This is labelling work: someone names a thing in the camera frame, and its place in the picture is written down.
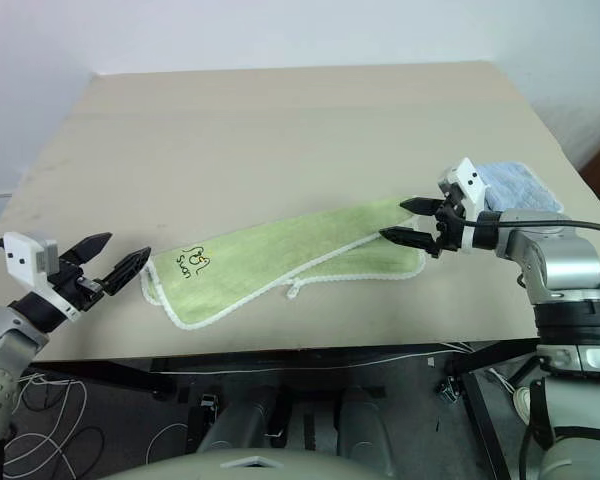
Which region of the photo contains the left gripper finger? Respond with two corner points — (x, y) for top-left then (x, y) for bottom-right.
(61, 230), (114, 267)
(101, 246), (153, 296)

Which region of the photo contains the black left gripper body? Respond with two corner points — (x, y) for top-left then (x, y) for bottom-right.
(44, 252), (112, 314)

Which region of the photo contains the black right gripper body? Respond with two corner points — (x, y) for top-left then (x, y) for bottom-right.
(429, 185), (470, 259)

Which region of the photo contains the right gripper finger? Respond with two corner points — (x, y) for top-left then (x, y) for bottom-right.
(379, 226), (442, 259)
(398, 197), (449, 218)

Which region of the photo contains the green towel with white trim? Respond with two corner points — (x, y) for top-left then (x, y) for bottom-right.
(140, 196), (426, 331)

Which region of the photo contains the blue cloth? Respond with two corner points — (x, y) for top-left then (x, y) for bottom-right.
(472, 159), (565, 215)

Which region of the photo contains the small metal clamp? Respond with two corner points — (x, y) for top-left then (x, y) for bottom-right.
(436, 378), (460, 404)

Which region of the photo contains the dark grey rounded shape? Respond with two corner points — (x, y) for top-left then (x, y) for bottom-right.
(335, 386), (397, 477)
(198, 387), (292, 455)

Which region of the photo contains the pale grey curved robot torso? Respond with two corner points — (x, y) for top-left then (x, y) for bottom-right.
(98, 439), (392, 480)

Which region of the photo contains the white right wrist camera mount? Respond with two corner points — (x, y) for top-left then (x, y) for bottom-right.
(437, 157), (491, 251)

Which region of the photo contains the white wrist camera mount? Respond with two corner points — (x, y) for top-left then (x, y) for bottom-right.
(2, 231), (80, 321)
(437, 157), (491, 251)

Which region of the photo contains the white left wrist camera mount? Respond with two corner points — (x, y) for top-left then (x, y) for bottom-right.
(2, 231), (80, 321)

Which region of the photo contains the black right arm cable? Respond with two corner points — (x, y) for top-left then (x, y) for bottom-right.
(449, 214), (600, 239)

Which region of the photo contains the white floor wire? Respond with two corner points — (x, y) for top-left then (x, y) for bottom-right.
(4, 372), (106, 480)
(146, 418), (197, 467)

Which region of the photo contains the black table frame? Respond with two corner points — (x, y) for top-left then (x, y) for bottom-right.
(27, 338), (546, 480)

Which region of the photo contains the long thin white cable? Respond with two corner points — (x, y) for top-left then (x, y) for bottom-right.
(149, 347), (486, 377)

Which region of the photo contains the white cable bundle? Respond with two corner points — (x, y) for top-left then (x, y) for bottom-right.
(488, 368), (532, 422)

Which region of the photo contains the black strap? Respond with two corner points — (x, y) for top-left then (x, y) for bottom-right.
(528, 374), (557, 454)

